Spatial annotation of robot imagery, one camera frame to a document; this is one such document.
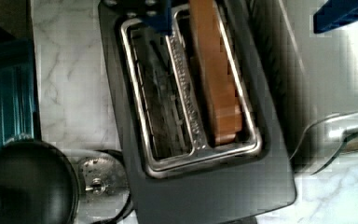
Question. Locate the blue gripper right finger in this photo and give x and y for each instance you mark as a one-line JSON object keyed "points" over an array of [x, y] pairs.
{"points": [[335, 14]]}

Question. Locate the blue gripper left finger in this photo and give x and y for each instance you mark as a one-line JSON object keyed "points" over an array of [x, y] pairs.
{"points": [[156, 14]]}

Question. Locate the brown toast slice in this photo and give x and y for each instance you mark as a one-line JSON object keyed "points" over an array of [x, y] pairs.
{"points": [[224, 109]]}

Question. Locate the stainless steel toaster oven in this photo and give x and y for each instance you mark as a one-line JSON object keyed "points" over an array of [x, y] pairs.
{"points": [[313, 79]]}

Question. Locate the dark grey toaster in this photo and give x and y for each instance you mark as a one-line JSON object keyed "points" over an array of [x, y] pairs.
{"points": [[178, 171]]}

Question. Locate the glass french press black lid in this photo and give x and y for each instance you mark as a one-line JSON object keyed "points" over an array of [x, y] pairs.
{"points": [[40, 184]]}

